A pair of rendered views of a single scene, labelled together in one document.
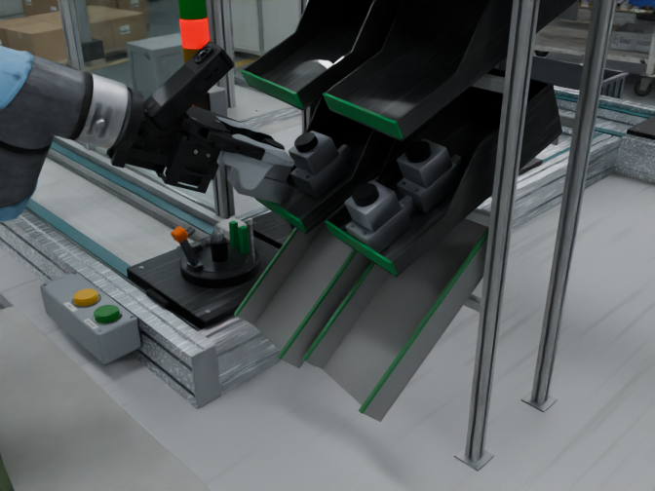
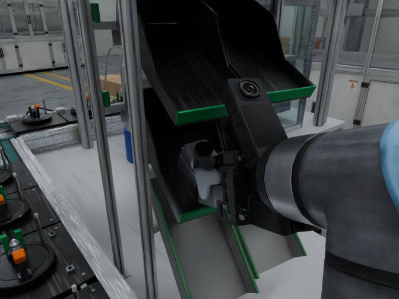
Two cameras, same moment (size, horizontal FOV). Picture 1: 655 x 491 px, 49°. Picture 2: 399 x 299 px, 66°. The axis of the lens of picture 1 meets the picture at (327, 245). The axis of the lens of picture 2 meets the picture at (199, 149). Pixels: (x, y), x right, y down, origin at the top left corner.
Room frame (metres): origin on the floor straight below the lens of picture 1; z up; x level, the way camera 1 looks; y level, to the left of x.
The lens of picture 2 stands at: (0.84, 0.48, 1.48)
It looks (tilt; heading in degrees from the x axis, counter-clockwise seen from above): 24 degrees down; 275
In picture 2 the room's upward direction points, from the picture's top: straight up
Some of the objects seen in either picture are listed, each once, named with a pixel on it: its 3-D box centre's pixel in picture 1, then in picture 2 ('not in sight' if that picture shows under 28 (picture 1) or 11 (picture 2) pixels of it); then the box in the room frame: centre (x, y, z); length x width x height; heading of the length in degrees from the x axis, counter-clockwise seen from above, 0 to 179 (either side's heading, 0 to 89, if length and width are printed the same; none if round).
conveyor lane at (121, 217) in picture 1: (147, 239); not in sight; (1.33, 0.38, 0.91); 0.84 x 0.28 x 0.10; 44
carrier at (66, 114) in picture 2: not in sight; (82, 105); (1.64, -1.14, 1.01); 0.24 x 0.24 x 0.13; 44
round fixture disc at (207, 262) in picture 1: (220, 262); not in sight; (1.10, 0.19, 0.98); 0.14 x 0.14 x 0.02
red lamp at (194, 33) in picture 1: (194, 31); not in sight; (1.32, 0.23, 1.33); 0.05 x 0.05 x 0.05
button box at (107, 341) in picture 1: (89, 315); not in sight; (1.01, 0.40, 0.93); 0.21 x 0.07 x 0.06; 44
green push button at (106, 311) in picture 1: (106, 316); not in sight; (0.96, 0.35, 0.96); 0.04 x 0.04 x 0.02
